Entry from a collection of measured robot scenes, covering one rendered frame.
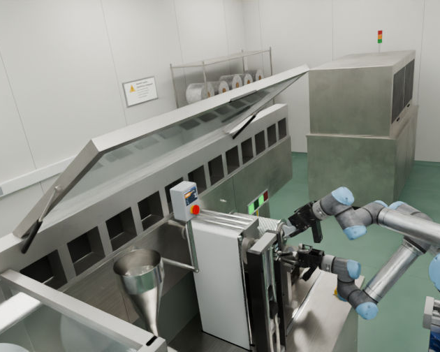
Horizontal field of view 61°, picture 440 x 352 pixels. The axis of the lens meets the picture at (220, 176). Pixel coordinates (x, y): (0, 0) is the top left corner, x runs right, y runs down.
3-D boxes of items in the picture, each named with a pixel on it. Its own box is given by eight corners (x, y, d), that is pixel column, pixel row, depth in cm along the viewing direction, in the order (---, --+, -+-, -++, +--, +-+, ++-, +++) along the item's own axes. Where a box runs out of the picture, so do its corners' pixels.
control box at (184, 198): (191, 223, 110) (186, 191, 106) (174, 219, 113) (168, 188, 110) (204, 212, 115) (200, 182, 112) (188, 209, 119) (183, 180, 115)
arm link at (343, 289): (346, 309, 160) (346, 288, 156) (333, 293, 170) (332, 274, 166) (363, 305, 161) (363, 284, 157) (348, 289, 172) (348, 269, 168)
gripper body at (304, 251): (301, 243, 175) (326, 248, 168) (302, 258, 178) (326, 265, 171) (295, 251, 169) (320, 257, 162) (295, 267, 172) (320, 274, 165)
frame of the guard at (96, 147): (105, 174, 68) (83, 140, 68) (19, 257, 104) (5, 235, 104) (318, 77, 155) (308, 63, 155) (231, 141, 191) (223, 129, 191)
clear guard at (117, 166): (100, 148, 73) (99, 146, 73) (25, 230, 106) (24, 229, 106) (302, 71, 153) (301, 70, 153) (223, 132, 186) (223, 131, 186)
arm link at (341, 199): (350, 206, 136) (337, 186, 139) (327, 219, 143) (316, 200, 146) (359, 202, 142) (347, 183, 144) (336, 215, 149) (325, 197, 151)
